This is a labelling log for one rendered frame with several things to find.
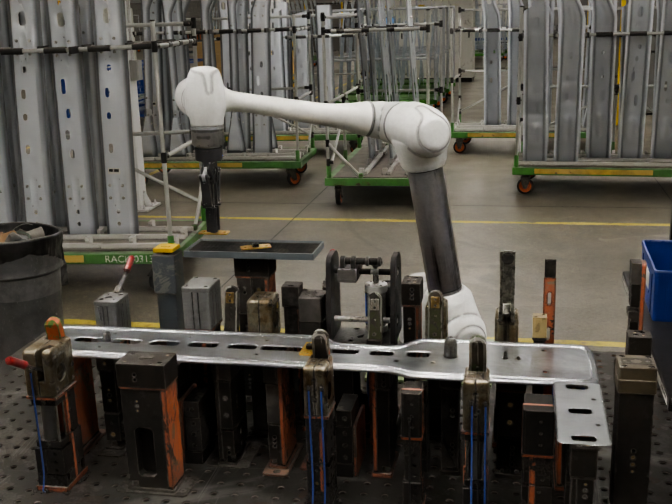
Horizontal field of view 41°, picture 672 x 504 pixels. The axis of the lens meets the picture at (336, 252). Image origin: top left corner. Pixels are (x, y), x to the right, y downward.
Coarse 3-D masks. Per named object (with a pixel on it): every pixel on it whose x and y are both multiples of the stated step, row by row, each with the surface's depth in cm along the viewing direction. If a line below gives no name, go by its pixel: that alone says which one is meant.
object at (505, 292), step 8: (504, 256) 216; (512, 256) 216; (504, 264) 220; (512, 264) 218; (504, 272) 220; (512, 272) 218; (504, 280) 220; (512, 280) 219; (504, 288) 220; (512, 288) 219; (504, 296) 220; (512, 296) 219; (512, 304) 219; (512, 312) 219; (512, 320) 220
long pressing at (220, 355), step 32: (96, 352) 221; (192, 352) 219; (224, 352) 218; (256, 352) 218; (288, 352) 217; (416, 352) 215; (512, 352) 213; (544, 352) 212; (576, 352) 211; (544, 384) 196
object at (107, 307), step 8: (104, 296) 245; (112, 296) 245; (120, 296) 244; (128, 296) 247; (96, 304) 241; (104, 304) 240; (112, 304) 240; (120, 304) 243; (128, 304) 248; (96, 312) 242; (104, 312) 241; (112, 312) 241; (120, 312) 243; (128, 312) 248; (96, 320) 242; (104, 320) 242; (112, 320) 241; (120, 320) 243; (128, 320) 248; (104, 424) 250
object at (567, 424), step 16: (560, 384) 194; (576, 384) 194; (592, 384) 194; (560, 400) 186; (576, 400) 186; (592, 400) 186; (560, 416) 179; (576, 416) 179; (592, 416) 179; (560, 432) 172; (576, 432) 172; (592, 432) 172; (608, 432) 172
